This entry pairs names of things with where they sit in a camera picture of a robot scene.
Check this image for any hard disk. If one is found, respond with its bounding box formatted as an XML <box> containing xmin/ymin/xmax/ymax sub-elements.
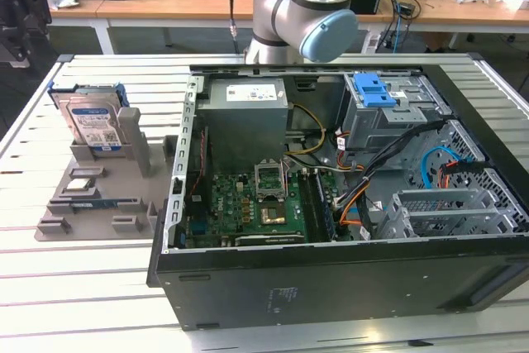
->
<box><xmin>48</xmin><ymin>83</ymin><xmax>130</xmax><ymax>152</ymax></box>

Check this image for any blue data wire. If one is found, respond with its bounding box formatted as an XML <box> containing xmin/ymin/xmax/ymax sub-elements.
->
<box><xmin>421</xmin><ymin>144</ymin><xmax>460</xmax><ymax>191</ymax></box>

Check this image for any orange red power wire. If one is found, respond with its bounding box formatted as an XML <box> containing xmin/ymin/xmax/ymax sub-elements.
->
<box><xmin>438</xmin><ymin>159</ymin><xmax>491</xmax><ymax>189</ymax></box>

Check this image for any grey metal disk bay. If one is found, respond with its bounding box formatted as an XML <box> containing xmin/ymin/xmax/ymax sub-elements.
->
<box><xmin>375</xmin><ymin>187</ymin><xmax>529</xmax><ymax>241</ymax></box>

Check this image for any grey parts rack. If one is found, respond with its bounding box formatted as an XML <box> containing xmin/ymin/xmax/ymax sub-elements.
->
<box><xmin>35</xmin><ymin>107</ymin><xmax>183</xmax><ymax>242</ymax></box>

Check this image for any loose RAM stick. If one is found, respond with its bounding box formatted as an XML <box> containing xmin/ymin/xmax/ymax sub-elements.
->
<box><xmin>69</xmin><ymin>199</ymin><xmax>119</xmax><ymax>209</ymax></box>

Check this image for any grey power supply unit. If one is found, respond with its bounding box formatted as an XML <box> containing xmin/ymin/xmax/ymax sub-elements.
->
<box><xmin>197</xmin><ymin>78</ymin><xmax>290</xmax><ymax>172</ymax></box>

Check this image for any green motherboard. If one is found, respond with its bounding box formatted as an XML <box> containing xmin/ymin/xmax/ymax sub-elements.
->
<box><xmin>181</xmin><ymin>162</ymin><xmax>352</xmax><ymax>249</ymax></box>

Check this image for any thin metal locking lever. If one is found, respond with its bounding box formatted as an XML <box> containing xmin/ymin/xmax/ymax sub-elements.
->
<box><xmin>281</xmin><ymin>158</ymin><xmax>290</xmax><ymax>201</ymax></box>

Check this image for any CPU socket with gold pins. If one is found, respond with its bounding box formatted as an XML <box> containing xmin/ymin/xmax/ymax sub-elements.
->
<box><xmin>259</xmin><ymin>203</ymin><xmax>290</xmax><ymax>228</ymax></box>

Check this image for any black graphics card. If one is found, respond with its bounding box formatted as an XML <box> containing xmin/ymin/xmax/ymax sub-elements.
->
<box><xmin>234</xmin><ymin>231</ymin><xmax>307</xmax><ymax>247</ymax></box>

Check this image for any black RAM slot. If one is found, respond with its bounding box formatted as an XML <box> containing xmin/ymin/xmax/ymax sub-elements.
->
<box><xmin>298</xmin><ymin>169</ymin><xmax>317</xmax><ymax>243</ymax></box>
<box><xmin>305</xmin><ymin>169</ymin><xmax>326</xmax><ymax>243</ymax></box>

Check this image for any blue plastic drive latch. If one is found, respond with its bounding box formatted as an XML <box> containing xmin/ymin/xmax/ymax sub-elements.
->
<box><xmin>354</xmin><ymin>73</ymin><xmax>394</xmax><ymax>108</ymax></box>

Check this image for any installed RAM stick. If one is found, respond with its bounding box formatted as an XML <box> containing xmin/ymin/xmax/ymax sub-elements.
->
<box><xmin>315</xmin><ymin>170</ymin><xmax>336</xmax><ymax>242</ymax></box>

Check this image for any grey metal drive cage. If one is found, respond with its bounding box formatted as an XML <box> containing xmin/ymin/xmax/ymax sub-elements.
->
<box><xmin>336</xmin><ymin>73</ymin><xmax>454</xmax><ymax>154</ymax></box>

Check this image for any black open PC case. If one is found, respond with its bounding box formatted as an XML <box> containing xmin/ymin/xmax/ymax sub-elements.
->
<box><xmin>146</xmin><ymin>53</ymin><xmax>529</xmax><ymax>332</ymax></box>

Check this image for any thin black hanging cable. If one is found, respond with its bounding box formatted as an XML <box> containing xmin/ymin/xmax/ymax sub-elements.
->
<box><xmin>227</xmin><ymin>0</ymin><xmax>241</xmax><ymax>55</ymax></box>

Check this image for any red black twisted wire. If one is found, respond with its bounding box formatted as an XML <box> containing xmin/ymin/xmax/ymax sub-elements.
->
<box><xmin>193</xmin><ymin>126</ymin><xmax>208</xmax><ymax>201</ymax></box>

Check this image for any metal socket cover frame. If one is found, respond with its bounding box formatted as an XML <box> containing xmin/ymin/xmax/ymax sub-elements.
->
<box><xmin>252</xmin><ymin>160</ymin><xmax>288</xmax><ymax>202</ymax></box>

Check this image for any yellow wire bundle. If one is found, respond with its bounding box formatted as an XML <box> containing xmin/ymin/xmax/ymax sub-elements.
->
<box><xmin>286</xmin><ymin>103</ymin><xmax>328</xmax><ymax>156</ymax></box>

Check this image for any grey wire bundle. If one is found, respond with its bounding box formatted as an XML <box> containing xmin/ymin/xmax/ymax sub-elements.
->
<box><xmin>284</xmin><ymin>153</ymin><xmax>365</xmax><ymax>174</ymax></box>

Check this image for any orange flat wire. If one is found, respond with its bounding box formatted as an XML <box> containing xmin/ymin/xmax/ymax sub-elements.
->
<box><xmin>337</xmin><ymin>198</ymin><xmax>375</xmax><ymax>227</ymax></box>

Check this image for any black cable bundle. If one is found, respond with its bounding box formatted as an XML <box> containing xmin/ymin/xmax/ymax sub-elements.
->
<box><xmin>330</xmin><ymin>119</ymin><xmax>450</xmax><ymax>210</ymax></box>

